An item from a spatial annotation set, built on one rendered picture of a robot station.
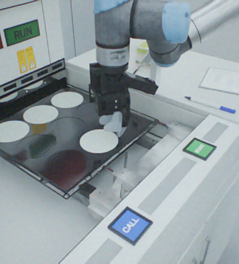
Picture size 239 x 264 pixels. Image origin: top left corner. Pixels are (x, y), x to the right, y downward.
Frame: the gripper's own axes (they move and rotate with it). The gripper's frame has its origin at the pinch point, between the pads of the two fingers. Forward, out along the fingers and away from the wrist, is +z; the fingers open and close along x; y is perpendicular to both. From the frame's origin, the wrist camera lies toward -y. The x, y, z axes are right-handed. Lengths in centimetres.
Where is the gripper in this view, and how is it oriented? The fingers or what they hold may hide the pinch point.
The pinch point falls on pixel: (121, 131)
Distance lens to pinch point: 83.5
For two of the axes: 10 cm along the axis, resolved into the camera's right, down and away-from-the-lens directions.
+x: 3.7, 5.6, -7.4
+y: -9.3, 2.2, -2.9
